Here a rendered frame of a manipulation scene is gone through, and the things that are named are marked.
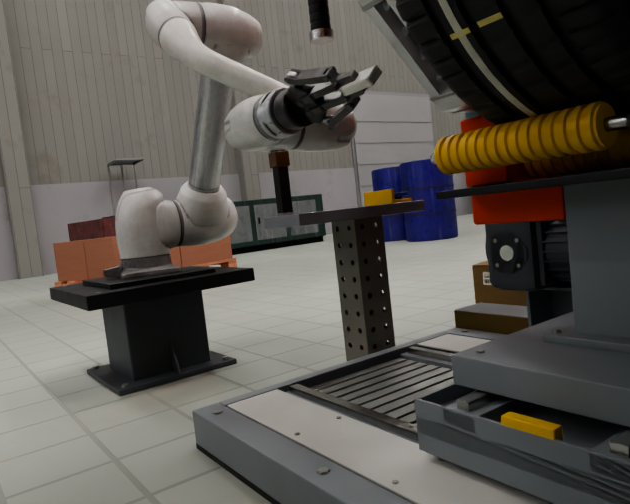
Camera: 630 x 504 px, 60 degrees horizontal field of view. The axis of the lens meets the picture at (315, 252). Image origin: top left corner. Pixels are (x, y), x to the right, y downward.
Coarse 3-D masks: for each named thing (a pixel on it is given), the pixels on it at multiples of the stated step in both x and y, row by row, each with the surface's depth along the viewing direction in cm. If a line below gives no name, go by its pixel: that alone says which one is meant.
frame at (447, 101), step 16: (368, 0) 74; (384, 0) 72; (384, 16) 75; (400, 16) 73; (384, 32) 77; (400, 32) 77; (400, 48) 78; (416, 48) 79; (416, 64) 79; (432, 80) 81; (432, 96) 82; (448, 96) 81
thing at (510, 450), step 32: (416, 416) 78; (448, 416) 73; (480, 416) 69; (512, 416) 65; (544, 416) 72; (576, 416) 71; (448, 448) 73; (480, 448) 69; (512, 448) 65; (544, 448) 61; (576, 448) 58; (608, 448) 57; (512, 480) 65; (544, 480) 62; (576, 480) 58; (608, 480) 56
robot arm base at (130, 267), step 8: (160, 256) 170; (168, 256) 174; (120, 264) 171; (128, 264) 168; (136, 264) 167; (144, 264) 167; (152, 264) 168; (160, 264) 170; (168, 264) 172; (104, 272) 168; (112, 272) 169; (120, 272) 169; (128, 272) 165; (136, 272) 165; (144, 272) 166; (152, 272) 167; (160, 272) 168; (168, 272) 170
